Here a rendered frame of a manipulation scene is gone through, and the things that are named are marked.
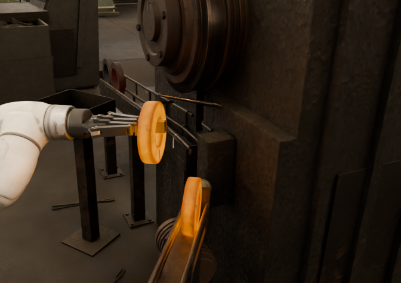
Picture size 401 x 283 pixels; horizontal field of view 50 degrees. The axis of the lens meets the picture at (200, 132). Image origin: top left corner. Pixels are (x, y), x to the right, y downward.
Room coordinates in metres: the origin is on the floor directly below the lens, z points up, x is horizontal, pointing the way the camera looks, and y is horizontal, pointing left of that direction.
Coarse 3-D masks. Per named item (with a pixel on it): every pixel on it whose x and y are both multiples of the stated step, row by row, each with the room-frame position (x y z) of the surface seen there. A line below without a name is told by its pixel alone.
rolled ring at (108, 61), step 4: (104, 60) 2.40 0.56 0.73; (108, 60) 2.36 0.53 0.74; (104, 64) 2.43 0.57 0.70; (108, 64) 2.34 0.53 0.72; (104, 68) 2.44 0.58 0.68; (108, 68) 2.34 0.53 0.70; (104, 72) 2.45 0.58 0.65; (108, 72) 2.45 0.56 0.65; (104, 76) 2.44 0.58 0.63; (108, 76) 2.45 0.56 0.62; (104, 80) 2.43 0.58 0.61; (108, 80) 2.43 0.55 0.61
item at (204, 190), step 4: (204, 188) 1.03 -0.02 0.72; (208, 188) 1.03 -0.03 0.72; (204, 192) 1.03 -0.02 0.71; (208, 192) 1.03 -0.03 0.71; (204, 196) 1.03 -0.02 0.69; (208, 196) 1.03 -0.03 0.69; (204, 200) 1.03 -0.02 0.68; (208, 200) 1.02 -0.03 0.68; (204, 204) 1.02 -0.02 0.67; (200, 208) 1.02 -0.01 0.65; (200, 212) 1.02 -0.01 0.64; (200, 216) 1.02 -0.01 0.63; (208, 216) 1.02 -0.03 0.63; (208, 220) 1.02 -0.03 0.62
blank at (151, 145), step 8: (144, 104) 0.96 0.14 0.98; (152, 104) 0.96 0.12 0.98; (160, 104) 0.99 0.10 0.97; (144, 112) 0.93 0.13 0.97; (152, 112) 0.93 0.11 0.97; (160, 112) 0.99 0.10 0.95; (144, 120) 0.92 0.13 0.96; (152, 120) 0.92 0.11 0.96; (144, 128) 0.90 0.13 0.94; (152, 128) 0.91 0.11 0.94; (144, 136) 0.90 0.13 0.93; (152, 136) 0.91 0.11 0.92; (160, 136) 0.99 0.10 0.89; (144, 144) 0.89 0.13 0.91; (152, 144) 0.91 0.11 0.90; (160, 144) 0.97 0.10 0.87; (144, 152) 0.90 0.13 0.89; (152, 152) 0.90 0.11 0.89; (160, 152) 0.97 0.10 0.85; (144, 160) 0.91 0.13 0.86; (152, 160) 0.91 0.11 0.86; (160, 160) 0.96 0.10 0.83
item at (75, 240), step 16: (48, 96) 1.77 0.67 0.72; (64, 96) 1.85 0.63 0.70; (80, 96) 1.86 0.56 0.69; (96, 96) 1.81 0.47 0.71; (96, 112) 1.66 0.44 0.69; (80, 144) 1.69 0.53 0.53; (80, 160) 1.70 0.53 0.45; (80, 176) 1.70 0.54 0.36; (80, 192) 1.71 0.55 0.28; (96, 192) 1.74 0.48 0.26; (80, 208) 1.71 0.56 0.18; (96, 208) 1.73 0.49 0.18; (96, 224) 1.72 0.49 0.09; (64, 240) 1.70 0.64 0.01; (80, 240) 1.70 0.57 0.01; (96, 240) 1.71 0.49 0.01; (112, 240) 1.71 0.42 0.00
